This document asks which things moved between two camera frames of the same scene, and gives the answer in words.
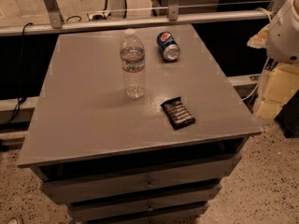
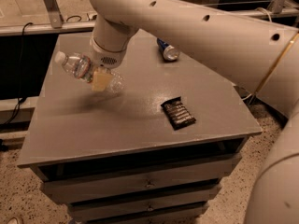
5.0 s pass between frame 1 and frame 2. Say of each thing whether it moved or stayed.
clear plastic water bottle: moved
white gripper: moved
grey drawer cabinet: stayed
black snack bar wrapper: stayed
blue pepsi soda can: stayed
